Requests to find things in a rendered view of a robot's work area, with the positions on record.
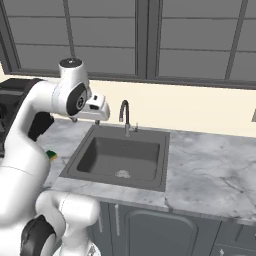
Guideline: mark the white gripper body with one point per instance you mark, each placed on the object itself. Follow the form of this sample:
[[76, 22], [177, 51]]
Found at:
[[98, 114]]

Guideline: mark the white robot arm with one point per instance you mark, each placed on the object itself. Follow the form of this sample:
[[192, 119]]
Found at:
[[23, 166]]

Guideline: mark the dark grey sink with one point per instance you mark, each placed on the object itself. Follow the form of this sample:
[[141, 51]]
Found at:
[[116, 156]]

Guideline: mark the green and yellow sponge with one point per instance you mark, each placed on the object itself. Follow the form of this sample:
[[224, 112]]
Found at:
[[51, 155]]

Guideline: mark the dark metal tap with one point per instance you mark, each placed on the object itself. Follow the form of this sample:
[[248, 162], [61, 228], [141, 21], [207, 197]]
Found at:
[[126, 115]]

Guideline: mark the grey framed window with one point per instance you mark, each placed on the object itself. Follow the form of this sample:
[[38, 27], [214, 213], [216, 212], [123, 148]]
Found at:
[[146, 40]]

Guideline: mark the narrow dark grey cupboard door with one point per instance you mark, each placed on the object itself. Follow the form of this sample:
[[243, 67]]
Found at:
[[104, 230]]

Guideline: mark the wide dark grey cupboard door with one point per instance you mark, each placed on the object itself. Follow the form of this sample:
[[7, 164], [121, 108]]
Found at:
[[163, 233]]

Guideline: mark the dark grey drawer front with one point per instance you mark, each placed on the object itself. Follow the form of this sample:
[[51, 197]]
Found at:
[[238, 240]]

